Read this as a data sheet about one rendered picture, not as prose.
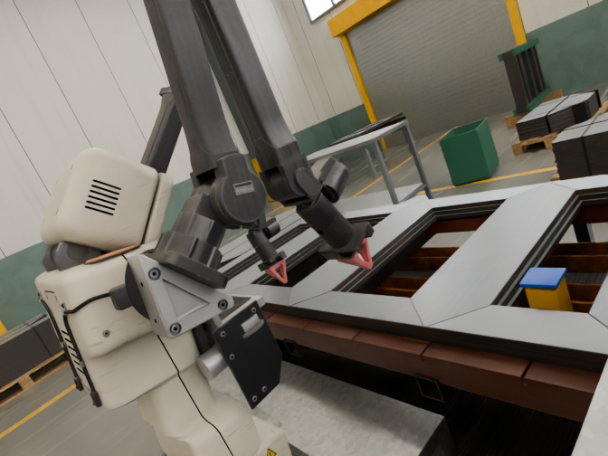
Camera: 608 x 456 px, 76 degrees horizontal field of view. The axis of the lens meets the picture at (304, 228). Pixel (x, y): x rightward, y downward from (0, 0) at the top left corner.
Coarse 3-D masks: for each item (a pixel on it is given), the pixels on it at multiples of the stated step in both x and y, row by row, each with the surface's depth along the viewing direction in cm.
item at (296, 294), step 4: (292, 288) 122; (296, 288) 120; (292, 292) 118; (296, 292) 117; (300, 292) 116; (304, 292) 114; (308, 292) 113; (312, 292) 112; (316, 292) 111; (320, 292) 110; (324, 292) 109; (292, 296) 115; (296, 296) 114; (300, 296) 113; (304, 296) 112; (308, 296) 111; (312, 296) 110; (316, 296) 109; (300, 300) 110
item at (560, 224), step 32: (576, 192) 106; (416, 224) 134; (256, 256) 184; (384, 256) 122; (544, 256) 87; (352, 288) 111; (512, 288) 78; (320, 320) 102; (352, 320) 91; (384, 320) 83; (512, 352) 63; (544, 352) 59; (576, 352) 56
